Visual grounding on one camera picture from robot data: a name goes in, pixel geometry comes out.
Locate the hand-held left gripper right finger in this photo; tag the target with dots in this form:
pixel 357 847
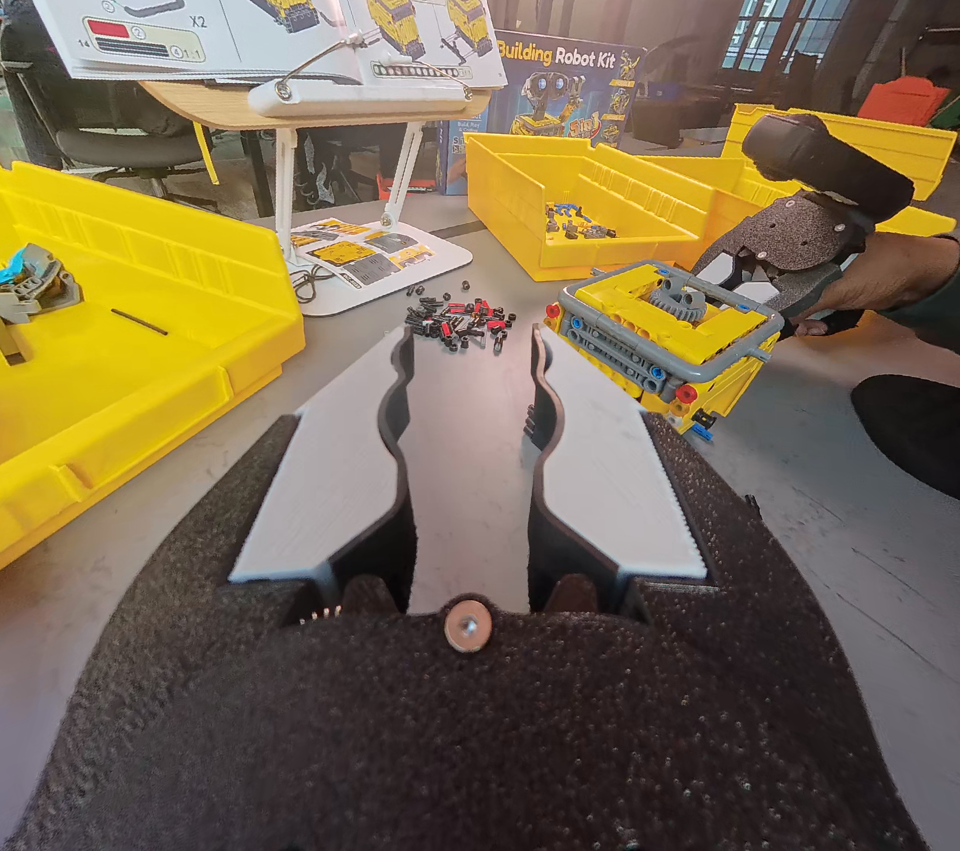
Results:
pixel 615 491

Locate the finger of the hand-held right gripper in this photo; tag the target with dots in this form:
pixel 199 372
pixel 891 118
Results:
pixel 721 270
pixel 761 296

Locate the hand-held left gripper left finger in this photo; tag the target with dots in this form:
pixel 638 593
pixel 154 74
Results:
pixel 322 491

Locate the yellow lego robot model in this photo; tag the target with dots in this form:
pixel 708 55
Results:
pixel 660 341

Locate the yellow storage bin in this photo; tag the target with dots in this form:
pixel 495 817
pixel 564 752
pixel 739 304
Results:
pixel 510 206
pixel 150 401

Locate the person's right forearm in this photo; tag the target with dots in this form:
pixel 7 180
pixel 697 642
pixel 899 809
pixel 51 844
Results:
pixel 937 311

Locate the lego instruction booklet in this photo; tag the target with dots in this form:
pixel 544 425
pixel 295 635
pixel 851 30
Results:
pixel 360 251

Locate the black lego axle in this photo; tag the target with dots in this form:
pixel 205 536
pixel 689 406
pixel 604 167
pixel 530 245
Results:
pixel 140 321

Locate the black lego beam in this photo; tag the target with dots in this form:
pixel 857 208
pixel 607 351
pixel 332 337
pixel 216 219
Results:
pixel 15 345

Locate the person's right hand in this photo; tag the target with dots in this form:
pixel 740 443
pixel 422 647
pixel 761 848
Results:
pixel 892 273

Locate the heap of grey blue parts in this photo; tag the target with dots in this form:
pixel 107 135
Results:
pixel 577 225

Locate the red jacket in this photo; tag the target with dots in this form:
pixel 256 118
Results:
pixel 900 101

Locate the pile of black red pins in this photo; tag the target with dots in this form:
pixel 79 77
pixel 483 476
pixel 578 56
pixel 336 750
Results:
pixel 457 322

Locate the blue robot kit box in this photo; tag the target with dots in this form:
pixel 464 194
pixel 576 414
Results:
pixel 570 78

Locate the red plastic crate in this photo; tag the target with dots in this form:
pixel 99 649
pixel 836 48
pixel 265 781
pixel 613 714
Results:
pixel 409 185

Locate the black office chair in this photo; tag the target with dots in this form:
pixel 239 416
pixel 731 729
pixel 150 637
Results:
pixel 127 146

